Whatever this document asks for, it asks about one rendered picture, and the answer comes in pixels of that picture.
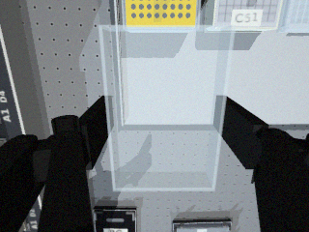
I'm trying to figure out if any black rectangular nest plate with white rg label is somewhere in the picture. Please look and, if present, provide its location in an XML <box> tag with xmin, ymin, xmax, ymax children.
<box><xmin>93</xmin><ymin>208</ymin><xmax>136</xmax><ymax>232</ymax></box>

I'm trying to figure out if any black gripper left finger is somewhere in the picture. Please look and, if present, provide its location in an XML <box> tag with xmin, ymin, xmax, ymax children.
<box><xmin>0</xmin><ymin>96</ymin><xmax>108</xmax><ymax>232</ymax></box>

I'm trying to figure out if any grey perforated base plate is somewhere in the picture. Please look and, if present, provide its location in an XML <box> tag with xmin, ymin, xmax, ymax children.
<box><xmin>18</xmin><ymin>0</ymin><xmax>261</xmax><ymax>232</ymax></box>

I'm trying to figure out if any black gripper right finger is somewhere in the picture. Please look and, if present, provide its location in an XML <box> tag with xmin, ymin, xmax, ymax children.
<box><xmin>222</xmin><ymin>97</ymin><xmax>309</xmax><ymax>232</ymax></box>

